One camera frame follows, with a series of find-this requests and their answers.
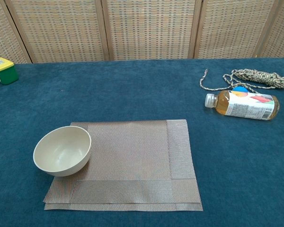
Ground green container with yellow lid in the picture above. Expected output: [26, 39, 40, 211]
[0, 57, 19, 86]

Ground white bowl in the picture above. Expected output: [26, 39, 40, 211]
[33, 125, 92, 177]

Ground gray woven placemat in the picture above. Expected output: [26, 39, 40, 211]
[43, 119, 204, 212]

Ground woven wood-frame folding screen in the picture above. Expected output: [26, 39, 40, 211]
[0, 0, 284, 64]

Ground braided beige rope bundle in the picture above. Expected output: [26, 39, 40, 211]
[199, 68, 284, 95]

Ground juice bottle with printed label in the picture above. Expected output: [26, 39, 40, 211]
[204, 89, 280, 121]

